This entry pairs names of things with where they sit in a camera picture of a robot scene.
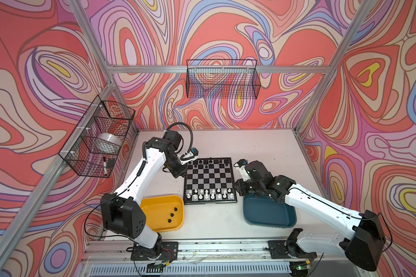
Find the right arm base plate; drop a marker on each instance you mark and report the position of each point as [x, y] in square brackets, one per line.
[285, 249]

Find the teal plastic tray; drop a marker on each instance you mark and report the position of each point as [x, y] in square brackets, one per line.
[263, 211]

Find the black marker in basket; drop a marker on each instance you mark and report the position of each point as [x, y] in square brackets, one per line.
[105, 166]

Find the white roll in basket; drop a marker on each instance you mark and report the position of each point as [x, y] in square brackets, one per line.
[111, 139]

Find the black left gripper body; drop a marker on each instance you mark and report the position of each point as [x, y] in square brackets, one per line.
[175, 166]

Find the black wire basket back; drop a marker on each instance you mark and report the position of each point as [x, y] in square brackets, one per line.
[222, 79]

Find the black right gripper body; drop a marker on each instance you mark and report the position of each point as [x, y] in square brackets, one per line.
[249, 186]

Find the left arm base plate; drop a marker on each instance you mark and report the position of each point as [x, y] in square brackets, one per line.
[162, 252]

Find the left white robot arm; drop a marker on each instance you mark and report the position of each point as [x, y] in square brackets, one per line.
[121, 211]

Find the yellow plastic tray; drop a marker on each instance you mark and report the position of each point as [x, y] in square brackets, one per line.
[163, 213]

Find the black wire basket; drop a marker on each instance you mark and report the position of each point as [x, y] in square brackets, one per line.
[222, 79]
[84, 151]

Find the black wire basket left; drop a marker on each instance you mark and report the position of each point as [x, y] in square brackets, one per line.
[84, 151]

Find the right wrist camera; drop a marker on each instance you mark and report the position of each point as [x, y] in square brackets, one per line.
[241, 166]

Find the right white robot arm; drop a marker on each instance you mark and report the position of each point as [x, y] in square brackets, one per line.
[358, 236]

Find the black white chess board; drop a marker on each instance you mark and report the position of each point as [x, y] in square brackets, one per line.
[206, 176]

